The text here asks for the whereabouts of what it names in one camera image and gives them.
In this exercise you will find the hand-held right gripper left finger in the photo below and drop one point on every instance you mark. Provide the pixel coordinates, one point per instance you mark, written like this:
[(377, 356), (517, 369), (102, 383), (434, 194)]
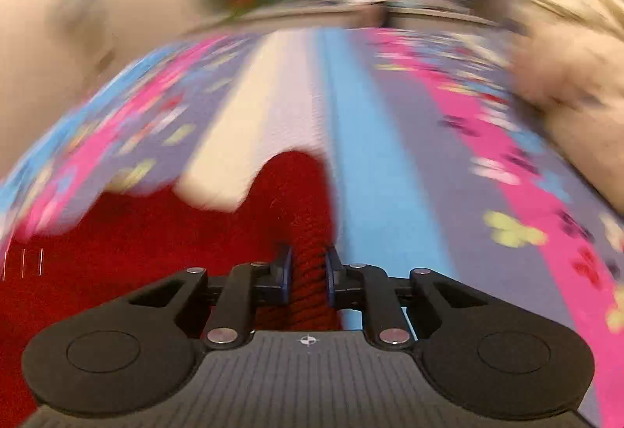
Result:
[(287, 273)]

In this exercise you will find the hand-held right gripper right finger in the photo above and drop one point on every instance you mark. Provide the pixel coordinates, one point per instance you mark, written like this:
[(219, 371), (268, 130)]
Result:
[(331, 273)]

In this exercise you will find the red knit sweater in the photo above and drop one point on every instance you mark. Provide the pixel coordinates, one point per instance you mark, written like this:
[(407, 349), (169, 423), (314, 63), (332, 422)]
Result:
[(146, 262)]

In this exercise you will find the floral striped bed sheet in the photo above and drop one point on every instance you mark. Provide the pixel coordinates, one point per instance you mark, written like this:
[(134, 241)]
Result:
[(414, 140)]

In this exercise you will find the star print cream quilt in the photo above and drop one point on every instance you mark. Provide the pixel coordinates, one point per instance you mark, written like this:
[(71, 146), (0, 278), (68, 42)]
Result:
[(575, 81)]

